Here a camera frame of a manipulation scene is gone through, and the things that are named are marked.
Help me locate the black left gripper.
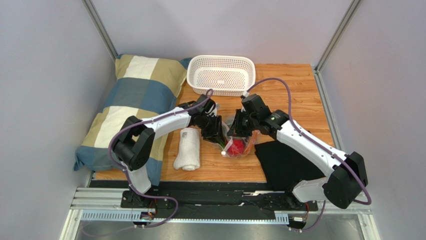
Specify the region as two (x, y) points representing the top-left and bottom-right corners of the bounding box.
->
(197, 114), (226, 145)

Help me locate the clear zip top bag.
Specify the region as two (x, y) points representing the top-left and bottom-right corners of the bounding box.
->
(214, 116), (261, 159)

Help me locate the green fake chili pepper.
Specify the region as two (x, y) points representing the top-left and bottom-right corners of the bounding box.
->
(217, 139), (226, 149)

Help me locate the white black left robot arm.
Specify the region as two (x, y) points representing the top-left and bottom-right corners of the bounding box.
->
(108, 98), (226, 209)

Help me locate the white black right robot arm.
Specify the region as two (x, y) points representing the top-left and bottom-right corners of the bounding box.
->
(229, 107), (372, 209)

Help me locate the red fake tomato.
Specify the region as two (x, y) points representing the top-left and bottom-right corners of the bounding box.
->
(227, 138), (245, 157)

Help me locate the rolled white towel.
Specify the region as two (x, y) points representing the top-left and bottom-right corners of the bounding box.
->
(173, 127), (201, 171)

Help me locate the white perforated plastic basket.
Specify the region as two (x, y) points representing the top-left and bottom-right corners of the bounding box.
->
(186, 55), (256, 97)

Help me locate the black cloth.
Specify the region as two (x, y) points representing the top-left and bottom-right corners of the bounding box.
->
(254, 141), (325, 191)

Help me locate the plaid blue beige pillow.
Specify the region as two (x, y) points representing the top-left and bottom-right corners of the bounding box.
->
(73, 54), (190, 172)

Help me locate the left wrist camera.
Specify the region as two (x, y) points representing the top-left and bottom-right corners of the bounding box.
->
(178, 94), (218, 116)

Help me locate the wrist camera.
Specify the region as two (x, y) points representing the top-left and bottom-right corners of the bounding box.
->
(178, 94), (218, 116)
(241, 94), (272, 120)

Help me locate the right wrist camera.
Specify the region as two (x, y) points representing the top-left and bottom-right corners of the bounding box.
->
(241, 94), (272, 120)

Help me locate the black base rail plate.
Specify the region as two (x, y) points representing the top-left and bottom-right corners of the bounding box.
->
(89, 180), (320, 220)

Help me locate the aluminium frame rail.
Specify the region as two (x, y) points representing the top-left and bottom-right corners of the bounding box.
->
(60, 181), (380, 240)

